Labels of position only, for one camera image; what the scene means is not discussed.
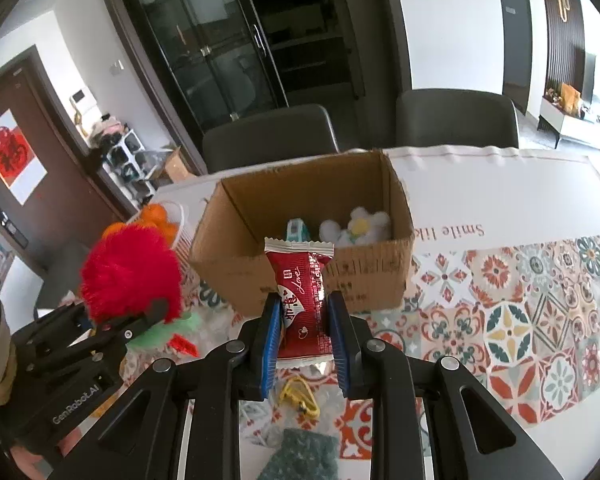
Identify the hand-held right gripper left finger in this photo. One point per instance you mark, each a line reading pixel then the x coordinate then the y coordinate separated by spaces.
pixel 270 347

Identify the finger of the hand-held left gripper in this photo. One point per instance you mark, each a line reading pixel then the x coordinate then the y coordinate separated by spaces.
pixel 132 329

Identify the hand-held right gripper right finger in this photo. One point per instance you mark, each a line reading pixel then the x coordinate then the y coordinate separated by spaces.
pixel 337 347

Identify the red snack packet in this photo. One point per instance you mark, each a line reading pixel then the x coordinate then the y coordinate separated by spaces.
pixel 302 300

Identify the red fluffy plush ball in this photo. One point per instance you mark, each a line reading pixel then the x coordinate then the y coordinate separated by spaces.
pixel 130 270

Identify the brown cardboard box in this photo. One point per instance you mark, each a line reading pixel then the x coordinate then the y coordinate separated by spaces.
pixel 260 260

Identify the yellow clip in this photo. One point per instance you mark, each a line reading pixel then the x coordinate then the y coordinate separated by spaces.
pixel 300 396

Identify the clear plastic basket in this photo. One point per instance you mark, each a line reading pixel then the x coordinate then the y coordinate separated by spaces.
pixel 179 232

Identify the green bubble wrap pouch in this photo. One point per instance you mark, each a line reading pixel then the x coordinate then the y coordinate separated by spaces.
pixel 300 455

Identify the orange plush toy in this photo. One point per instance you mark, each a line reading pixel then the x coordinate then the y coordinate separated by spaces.
pixel 152 219

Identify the teal small packet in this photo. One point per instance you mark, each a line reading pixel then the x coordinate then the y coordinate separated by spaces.
pixel 296 231

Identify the white flower plush toy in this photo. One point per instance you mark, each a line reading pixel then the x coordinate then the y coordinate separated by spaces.
pixel 357 227

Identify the small cardboard carton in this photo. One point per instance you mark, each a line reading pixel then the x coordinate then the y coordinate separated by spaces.
pixel 172 165

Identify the white shoe rack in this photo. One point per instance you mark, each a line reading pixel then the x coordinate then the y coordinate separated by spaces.
pixel 125 157

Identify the brown entrance door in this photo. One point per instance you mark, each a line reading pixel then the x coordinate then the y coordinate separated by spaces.
pixel 30 160

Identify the dark grey dining chair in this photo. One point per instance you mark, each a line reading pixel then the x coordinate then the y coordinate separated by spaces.
pixel 455 119
pixel 267 137

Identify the red and white door poster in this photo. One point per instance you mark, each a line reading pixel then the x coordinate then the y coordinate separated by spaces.
pixel 11 155

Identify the black glass cabinet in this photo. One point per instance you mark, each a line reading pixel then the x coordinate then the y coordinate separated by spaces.
pixel 205 45

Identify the white television cabinet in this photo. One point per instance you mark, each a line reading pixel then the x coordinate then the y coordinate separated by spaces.
pixel 577 125

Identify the orange box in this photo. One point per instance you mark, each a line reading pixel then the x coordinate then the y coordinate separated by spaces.
pixel 570 97

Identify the white wall intercom panel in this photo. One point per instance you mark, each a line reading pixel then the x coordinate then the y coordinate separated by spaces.
pixel 80 96

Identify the wall light switch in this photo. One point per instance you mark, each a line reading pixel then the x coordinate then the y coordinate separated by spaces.
pixel 115 65

